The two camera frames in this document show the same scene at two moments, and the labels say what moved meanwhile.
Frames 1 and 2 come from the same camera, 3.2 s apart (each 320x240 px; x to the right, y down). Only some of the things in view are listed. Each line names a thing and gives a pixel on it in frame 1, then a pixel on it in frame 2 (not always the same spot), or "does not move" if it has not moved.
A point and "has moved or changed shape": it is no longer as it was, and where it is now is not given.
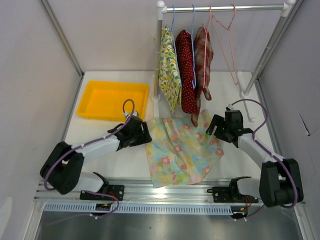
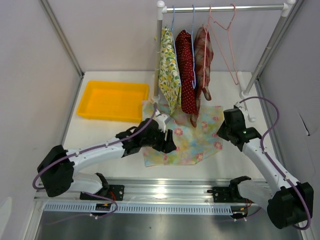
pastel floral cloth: (179, 153) has moved or changed shape
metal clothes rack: (286, 8) does not move
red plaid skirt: (203, 57) does not move
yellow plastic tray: (104, 100) does not move
